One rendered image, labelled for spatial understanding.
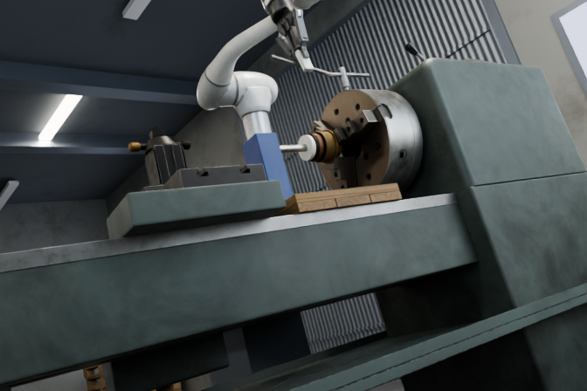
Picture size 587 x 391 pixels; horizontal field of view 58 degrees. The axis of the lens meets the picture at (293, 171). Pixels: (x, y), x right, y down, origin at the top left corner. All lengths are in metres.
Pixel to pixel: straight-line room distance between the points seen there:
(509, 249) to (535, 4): 2.85
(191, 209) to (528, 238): 0.93
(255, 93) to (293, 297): 1.16
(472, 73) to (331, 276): 0.81
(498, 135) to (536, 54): 2.46
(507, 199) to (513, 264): 0.18
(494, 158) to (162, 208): 0.95
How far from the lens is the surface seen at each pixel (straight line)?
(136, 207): 0.91
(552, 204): 1.68
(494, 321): 1.21
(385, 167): 1.41
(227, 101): 2.06
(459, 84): 1.58
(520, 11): 4.16
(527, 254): 1.51
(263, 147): 1.29
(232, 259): 1.01
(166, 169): 1.25
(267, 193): 1.01
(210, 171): 1.01
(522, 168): 1.64
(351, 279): 1.15
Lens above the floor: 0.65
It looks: 16 degrees up
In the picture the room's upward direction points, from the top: 16 degrees counter-clockwise
